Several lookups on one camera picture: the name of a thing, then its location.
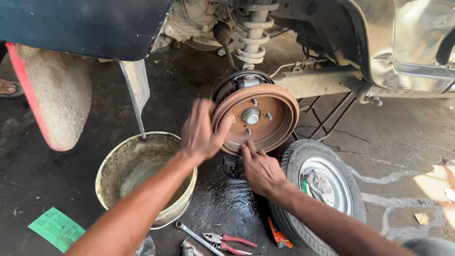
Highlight grey dirty rag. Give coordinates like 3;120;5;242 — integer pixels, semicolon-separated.
306;169;335;207

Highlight person's left hand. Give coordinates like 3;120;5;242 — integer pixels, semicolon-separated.
181;99;236;165

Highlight black tyre with silver rim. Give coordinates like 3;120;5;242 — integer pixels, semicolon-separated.
268;139;367;256

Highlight black rubber shaft boot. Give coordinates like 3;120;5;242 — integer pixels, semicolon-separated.
213;21;238;70

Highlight rusty brake drum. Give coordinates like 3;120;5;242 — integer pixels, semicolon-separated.
212;83;300;156

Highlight green sandpaper sheet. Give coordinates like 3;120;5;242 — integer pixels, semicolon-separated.
28;207;86;254

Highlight brake backing plate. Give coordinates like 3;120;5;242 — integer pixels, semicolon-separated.
211;70;275;104

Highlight clear plastic bag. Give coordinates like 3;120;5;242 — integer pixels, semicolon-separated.
135;235;156;256

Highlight black metal jack stand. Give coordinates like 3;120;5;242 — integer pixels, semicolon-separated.
291;91;358;142

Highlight dirty white bucket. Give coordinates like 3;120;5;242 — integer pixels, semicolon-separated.
95;132;198;229

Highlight black car body panel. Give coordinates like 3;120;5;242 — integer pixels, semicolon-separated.
0;0;175;62

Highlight grey mud flap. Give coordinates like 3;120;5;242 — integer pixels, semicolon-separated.
118;59;151;139

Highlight silver metal socket tube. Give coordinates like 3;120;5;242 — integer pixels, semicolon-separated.
180;238;205;256

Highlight red handled pliers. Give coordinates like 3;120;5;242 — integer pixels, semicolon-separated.
202;233;258;248

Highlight engine gearbox block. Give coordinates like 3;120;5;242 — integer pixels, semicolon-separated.
152;0;236;54

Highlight muddy red edged mudguard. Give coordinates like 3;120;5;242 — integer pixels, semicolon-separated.
5;42;92;152

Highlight coil spring shock absorber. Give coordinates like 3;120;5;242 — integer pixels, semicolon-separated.
235;0;280;70

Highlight orange plastic wrapper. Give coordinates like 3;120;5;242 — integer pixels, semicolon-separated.
267;216;294;249

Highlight silver ring spanner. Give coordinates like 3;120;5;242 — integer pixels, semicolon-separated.
176;220;225;256

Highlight person's right hand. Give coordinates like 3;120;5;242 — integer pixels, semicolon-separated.
240;140;287;198

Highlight silver car body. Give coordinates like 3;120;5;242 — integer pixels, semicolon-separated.
334;0;455;99

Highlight dirty rear axle beam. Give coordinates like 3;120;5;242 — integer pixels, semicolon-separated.
273;67;384;107

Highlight person's leg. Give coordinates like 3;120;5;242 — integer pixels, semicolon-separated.
403;237;455;256

